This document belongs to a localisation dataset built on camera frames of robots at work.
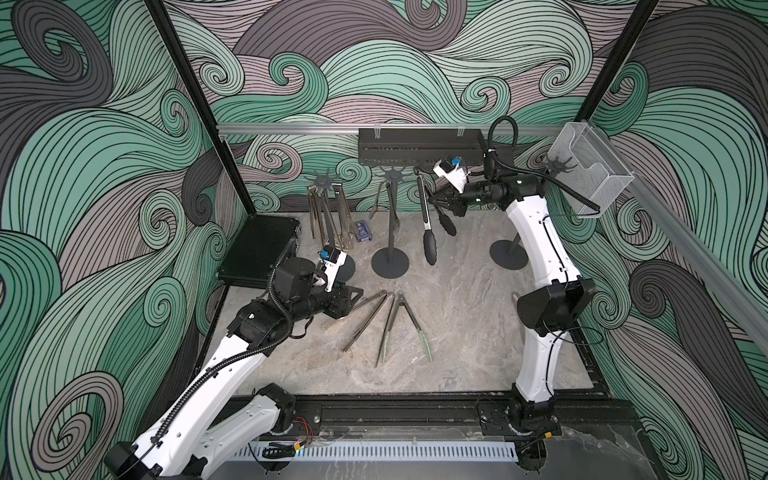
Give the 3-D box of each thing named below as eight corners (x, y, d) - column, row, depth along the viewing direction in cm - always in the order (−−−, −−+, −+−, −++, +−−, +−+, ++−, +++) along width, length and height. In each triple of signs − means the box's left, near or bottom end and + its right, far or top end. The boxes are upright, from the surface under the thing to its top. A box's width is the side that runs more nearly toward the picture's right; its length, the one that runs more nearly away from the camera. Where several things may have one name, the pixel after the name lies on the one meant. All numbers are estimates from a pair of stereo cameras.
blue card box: (358, 243, 114) (357, 238, 112) (353, 226, 120) (352, 221, 118) (372, 240, 115) (372, 236, 113) (366, 223, 121) (366, 219, 119)
